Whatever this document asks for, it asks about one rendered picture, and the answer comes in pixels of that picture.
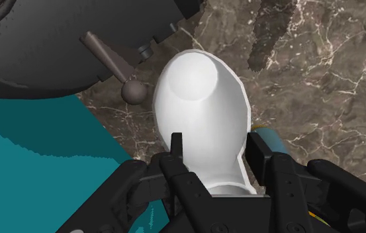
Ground blue and yellow cylinder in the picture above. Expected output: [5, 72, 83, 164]
[250, 124, 330, 226]

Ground dark grey appliance with lever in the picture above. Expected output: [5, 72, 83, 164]
[0, 0, 203, 106]

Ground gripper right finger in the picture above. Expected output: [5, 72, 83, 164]
[245, 131, 366, 233]

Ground teal flat box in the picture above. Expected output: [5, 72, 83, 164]
[0, 93, 171, 233]

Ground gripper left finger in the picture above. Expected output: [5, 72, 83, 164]
[56, 132, 216, 233]

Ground white vase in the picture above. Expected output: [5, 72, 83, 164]
[152, 48, 257, 196]

